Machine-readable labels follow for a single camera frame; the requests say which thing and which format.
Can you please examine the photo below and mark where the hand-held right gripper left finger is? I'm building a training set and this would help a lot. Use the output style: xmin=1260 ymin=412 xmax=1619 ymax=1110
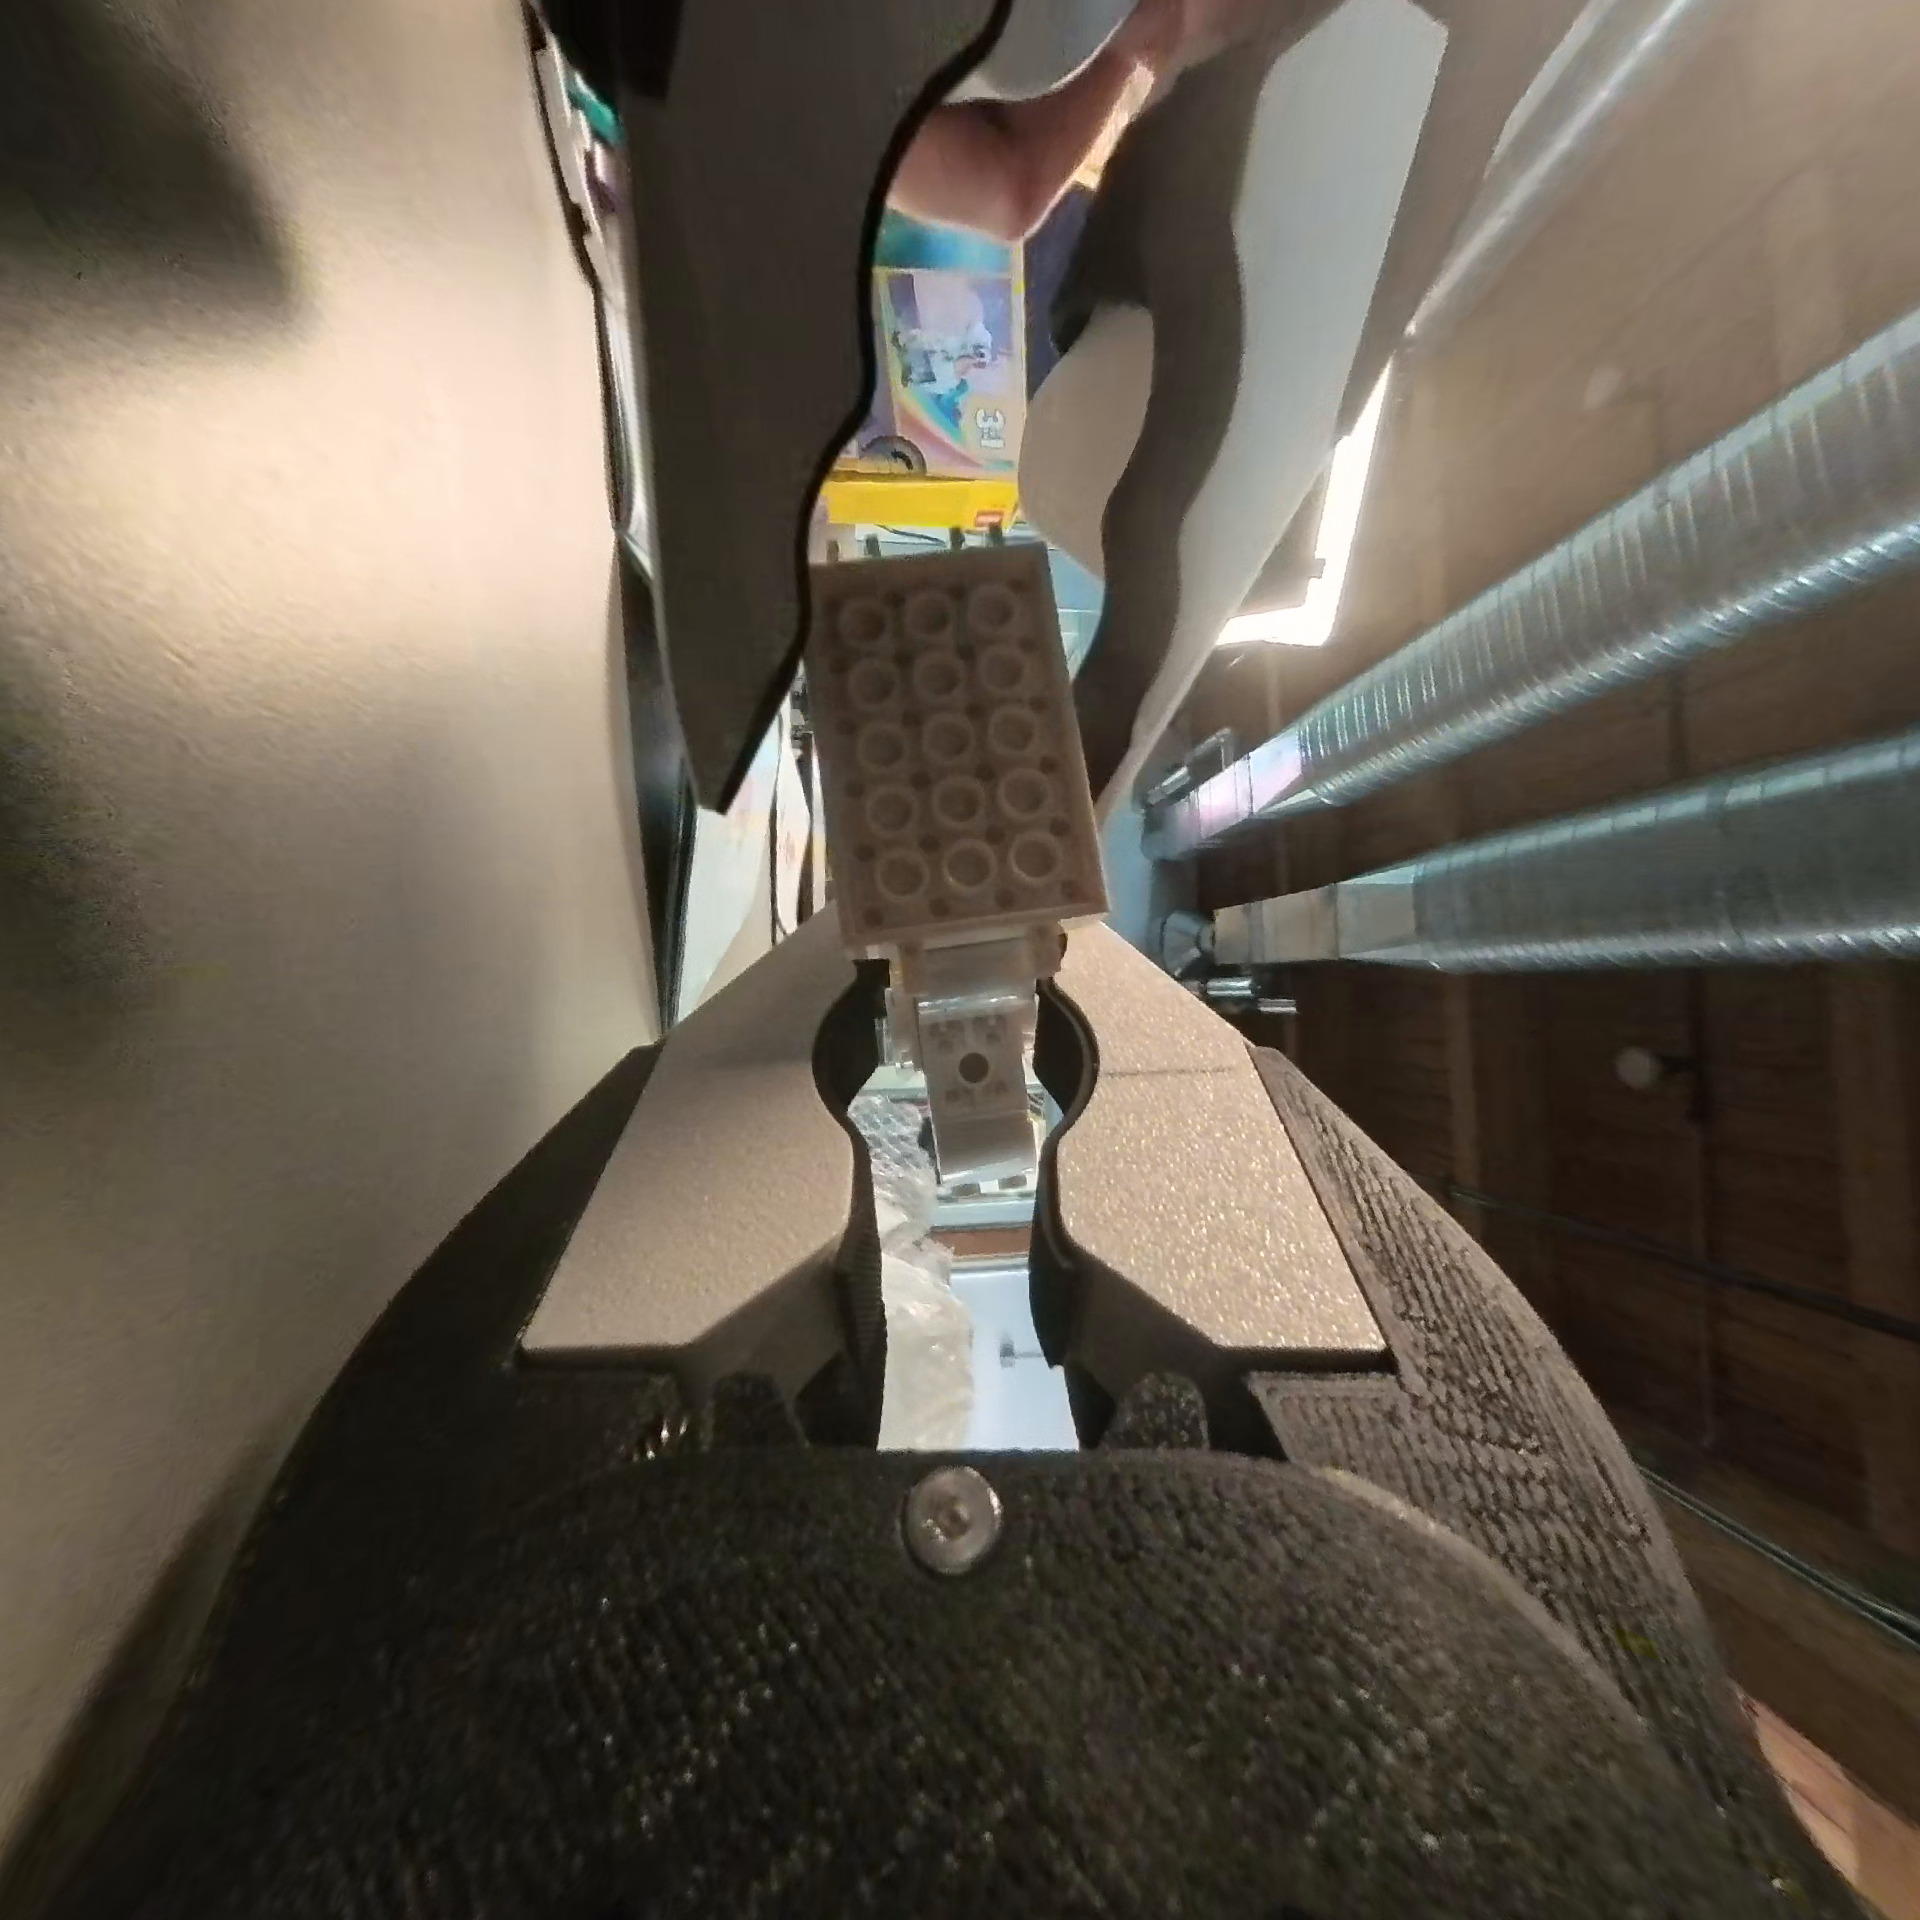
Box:
xmin=517 ymin=931 xmax=888 ymax=1450

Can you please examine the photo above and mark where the person's left hand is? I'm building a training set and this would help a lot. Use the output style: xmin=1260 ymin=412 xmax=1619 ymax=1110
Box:
xmin=901 ymin=0 xmax=1351 ymax=238

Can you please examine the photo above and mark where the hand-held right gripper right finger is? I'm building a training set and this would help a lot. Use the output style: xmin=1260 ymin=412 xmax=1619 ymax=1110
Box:
xmin=1023 ymin=918 xmax=1390 ymax=1450

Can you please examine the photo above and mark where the colourful lego box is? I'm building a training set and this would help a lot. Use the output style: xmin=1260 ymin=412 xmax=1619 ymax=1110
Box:
xmin=821 ymin=207 xmax=1041 ymax=532

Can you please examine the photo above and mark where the ceiling light panel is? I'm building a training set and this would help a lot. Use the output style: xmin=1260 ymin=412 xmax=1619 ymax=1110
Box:
xmin=1211 ymin=368 xmax=1390 ymax=651

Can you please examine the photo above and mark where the silver ventilation duct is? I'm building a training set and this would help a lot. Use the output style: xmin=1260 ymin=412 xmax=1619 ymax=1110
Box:
xmin=1211 ymin=735 xmax=1920 ymax=981
xmin=1147 ymin=308 xmax=1920 ymax=862

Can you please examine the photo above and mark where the white ceiling pipe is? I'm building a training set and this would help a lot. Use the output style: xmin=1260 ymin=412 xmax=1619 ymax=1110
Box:
xmin=1403 ymin=0 xmax=1719 ymax=354

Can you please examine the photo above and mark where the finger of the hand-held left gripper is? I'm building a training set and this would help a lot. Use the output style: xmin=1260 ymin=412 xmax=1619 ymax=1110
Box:
xmin=1051 ymin=0 xmax=1452 ymax=821
xmin=626 ymin=0 xmax=1009 ymax=815

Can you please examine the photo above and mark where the bubble wrap package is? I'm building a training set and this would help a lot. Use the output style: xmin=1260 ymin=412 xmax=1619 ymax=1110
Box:
xmin=877 ymin=1155 xmax=981 ymax=1450

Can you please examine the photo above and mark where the lego chicken model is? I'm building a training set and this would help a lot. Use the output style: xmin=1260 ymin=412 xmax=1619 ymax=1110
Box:
xmin=802 ymin=539 xmax=1116 ymax=1202

